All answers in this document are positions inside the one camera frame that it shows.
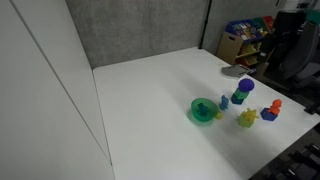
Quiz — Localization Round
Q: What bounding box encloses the dark teal green toy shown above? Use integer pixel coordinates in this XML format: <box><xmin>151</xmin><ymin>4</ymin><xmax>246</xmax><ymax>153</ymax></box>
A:
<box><xmin>196</xmin><ymin>102</ymin><xmax>210</xmax><ymax>118</ymax></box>

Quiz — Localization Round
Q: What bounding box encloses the green plastic bowl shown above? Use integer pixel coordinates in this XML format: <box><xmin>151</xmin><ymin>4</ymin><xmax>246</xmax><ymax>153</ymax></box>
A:
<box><xmin>190</xmin><ymin>97</ymin><xmax>220</xmax><ymax>126</ymax></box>

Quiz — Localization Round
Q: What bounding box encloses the blue toy figure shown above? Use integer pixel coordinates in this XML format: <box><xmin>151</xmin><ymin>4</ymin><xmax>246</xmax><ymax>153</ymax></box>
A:
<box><xmin>218</xmin><ymin>94</ymin><xmax>230</xmax><ymax>112</ymax></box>

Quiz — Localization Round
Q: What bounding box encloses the purple spiky ball toy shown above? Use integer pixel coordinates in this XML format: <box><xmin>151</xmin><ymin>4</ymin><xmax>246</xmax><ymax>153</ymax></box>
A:
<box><xmin>237</xmin><ymin>78</ymin><xmax>256</xmax><ymax>93</ymax></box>

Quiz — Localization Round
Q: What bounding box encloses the wooden toy shelf with bins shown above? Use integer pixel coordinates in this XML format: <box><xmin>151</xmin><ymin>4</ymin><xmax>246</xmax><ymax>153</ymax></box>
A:
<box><xmin>215</xmin><ymin>14</ymin><xmax>278</xmax><ymax>68</ymax></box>

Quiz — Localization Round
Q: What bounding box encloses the yellow spiky toy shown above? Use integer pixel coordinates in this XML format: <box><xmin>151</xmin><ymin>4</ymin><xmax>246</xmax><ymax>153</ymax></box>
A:
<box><xmin>239</xmin><ymin>107</ymin><xmax>260</xmax><ymax>123</ymax></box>

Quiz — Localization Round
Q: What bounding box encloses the orange toy figure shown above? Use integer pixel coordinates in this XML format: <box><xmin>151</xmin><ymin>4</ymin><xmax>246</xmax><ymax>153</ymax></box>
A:
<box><xmin>268</xmin><ymin>98</ymin><xmax>283</xmax><ymax>116</ymax></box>

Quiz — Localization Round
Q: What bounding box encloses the grey metal mounting plate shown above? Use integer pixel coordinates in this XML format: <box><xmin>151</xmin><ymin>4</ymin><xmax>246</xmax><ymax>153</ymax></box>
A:
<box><xmin>220</xmin><ymin>64</ymin><xmax>251</xmax><ymax>79</ymax></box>

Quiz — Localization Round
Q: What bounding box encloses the dark blue block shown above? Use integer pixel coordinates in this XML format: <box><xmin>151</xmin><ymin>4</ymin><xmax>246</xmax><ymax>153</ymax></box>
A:
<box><xmin>230</xmin><ymin>93</ymin><xmax>246</xmax><ymax>105</ymax></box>

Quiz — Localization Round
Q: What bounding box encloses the black stand pole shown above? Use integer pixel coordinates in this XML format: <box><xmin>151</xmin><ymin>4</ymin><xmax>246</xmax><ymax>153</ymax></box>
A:
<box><xmin>198</xmin><ymin>0</ymin><xmax>213</xmax><ymax>50</ymax></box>

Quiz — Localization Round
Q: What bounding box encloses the lime green block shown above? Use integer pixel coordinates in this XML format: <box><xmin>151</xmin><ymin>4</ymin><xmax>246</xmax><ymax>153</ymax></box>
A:
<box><xmin>237</xmin><ymin>114</ymin><xmax>255</xmax><ymax>129</ymax></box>

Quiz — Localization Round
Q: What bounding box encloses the grey office chair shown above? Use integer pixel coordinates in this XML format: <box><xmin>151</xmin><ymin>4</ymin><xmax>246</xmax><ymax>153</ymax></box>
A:
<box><xmin>266</xmin><ymin>9</ymin><xmax>320</xmax><ymax>91</ymax></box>

